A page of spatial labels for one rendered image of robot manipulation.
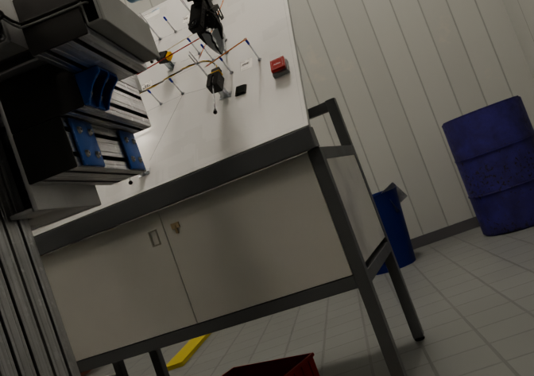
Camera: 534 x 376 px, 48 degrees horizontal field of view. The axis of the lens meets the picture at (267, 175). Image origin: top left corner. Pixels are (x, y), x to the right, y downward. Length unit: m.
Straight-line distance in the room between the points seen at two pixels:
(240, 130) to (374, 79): 3.01
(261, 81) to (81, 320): 1.05
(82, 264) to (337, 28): 3.27
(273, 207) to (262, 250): 0.14
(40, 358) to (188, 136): 1.15
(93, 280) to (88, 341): 0.22
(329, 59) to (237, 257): 3.13
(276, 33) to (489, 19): 3.10
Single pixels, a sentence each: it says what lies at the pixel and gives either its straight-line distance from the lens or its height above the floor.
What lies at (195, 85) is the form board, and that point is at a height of 1.18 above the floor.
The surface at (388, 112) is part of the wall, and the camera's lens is 4.81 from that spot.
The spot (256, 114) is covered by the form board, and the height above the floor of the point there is 0.97.
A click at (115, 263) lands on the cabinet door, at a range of 2.14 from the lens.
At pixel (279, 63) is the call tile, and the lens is 1.98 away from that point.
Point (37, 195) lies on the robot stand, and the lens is 1.08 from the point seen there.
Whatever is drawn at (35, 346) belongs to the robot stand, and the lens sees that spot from 1.05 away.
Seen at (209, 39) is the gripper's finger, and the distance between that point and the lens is 2.05.
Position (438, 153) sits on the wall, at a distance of 4.83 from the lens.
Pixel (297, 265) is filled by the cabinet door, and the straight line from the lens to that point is 1.87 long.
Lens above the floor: 0.67
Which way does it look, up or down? 3 degrees up
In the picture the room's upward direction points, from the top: 20 degrees counter-clockwise
